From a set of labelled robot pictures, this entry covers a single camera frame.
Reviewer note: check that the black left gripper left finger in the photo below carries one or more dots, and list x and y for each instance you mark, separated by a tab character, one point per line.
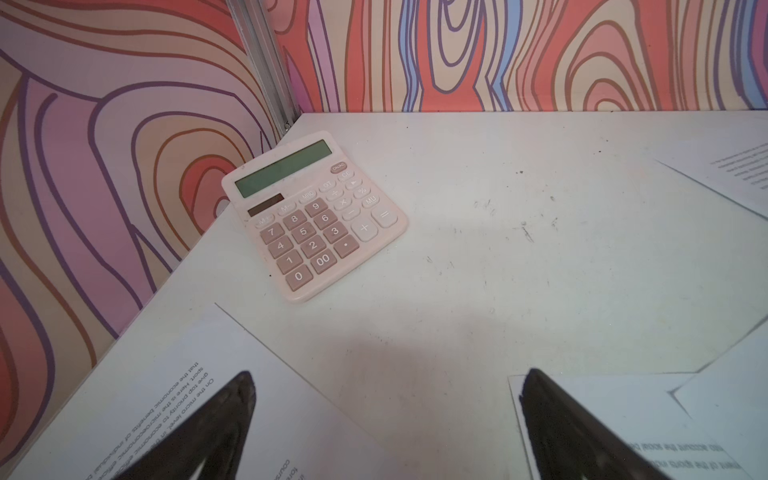
209	444

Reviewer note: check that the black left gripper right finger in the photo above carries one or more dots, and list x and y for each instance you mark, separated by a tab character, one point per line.
568	442

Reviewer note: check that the printed paper sheet under folder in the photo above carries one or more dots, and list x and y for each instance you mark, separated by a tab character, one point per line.
642	412

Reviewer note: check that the pink desk calculator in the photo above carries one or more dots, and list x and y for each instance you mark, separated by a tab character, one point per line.
313	214

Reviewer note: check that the printed paper sheet far stack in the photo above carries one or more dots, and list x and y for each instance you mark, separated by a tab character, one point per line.
735	170

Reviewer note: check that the aluminium frame post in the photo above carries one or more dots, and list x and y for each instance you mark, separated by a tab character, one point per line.
252	22

